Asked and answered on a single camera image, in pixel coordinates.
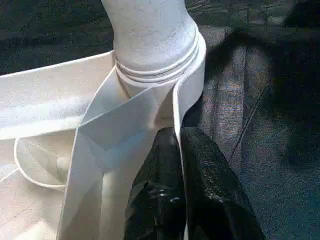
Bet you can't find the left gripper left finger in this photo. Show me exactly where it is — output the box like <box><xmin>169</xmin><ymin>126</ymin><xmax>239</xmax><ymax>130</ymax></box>
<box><xmin>124</xmin><ymin>127</ymin><xmax>188</xmax><ymax>240</ymax></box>

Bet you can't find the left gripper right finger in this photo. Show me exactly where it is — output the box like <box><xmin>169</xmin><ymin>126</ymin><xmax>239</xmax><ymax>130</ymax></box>
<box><xmin>180</xmin><ymin>126</ymin><xmax>266</xmax><ymax>240</ymax></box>

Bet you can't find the white plastic table top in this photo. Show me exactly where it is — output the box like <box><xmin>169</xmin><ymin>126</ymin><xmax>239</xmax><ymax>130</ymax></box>
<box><xmin>0</xmin><ymin>32</ymin><xmax>207</xmax><ymax>240</ymax></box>

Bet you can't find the white plastic table leg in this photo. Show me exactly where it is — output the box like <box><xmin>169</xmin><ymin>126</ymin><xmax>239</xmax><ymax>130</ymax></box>
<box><xmin>100</xmin><ymin>0</ymin><xmax>201</xmax><ymax>83</ymax></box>

